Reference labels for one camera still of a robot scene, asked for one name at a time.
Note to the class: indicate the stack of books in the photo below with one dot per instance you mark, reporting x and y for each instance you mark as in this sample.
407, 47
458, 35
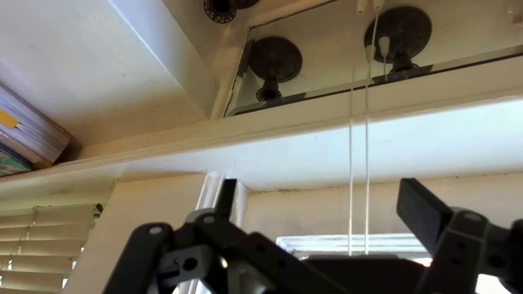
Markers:
26, 136

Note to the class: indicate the white window blinds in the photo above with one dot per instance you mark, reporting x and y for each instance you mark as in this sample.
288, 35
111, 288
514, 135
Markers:
33, 251

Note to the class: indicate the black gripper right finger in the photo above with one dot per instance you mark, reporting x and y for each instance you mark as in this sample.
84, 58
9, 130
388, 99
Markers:
474, 262

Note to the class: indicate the long wall mirror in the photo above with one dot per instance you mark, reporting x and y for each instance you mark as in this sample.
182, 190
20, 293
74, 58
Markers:
327, 33

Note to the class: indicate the black candlestick holder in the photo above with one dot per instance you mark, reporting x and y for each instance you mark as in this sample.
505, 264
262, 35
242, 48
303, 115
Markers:
221, 11

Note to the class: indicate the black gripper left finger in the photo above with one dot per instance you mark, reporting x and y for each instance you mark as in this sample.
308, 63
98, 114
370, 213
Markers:
218, 262

